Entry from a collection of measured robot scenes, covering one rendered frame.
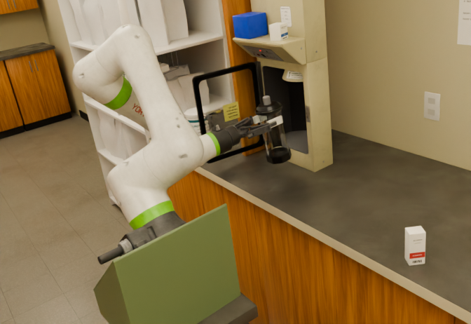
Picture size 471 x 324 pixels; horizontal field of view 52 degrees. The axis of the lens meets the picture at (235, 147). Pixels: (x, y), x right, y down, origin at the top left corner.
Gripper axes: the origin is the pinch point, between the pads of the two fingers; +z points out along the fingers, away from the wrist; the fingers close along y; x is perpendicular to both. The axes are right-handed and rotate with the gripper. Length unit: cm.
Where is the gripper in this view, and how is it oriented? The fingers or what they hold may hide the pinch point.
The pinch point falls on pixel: (269, 118)
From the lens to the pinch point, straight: 190.5
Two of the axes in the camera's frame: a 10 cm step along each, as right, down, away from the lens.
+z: 8.3, -3.8, 4.2
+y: -5.2, -2.3, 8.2
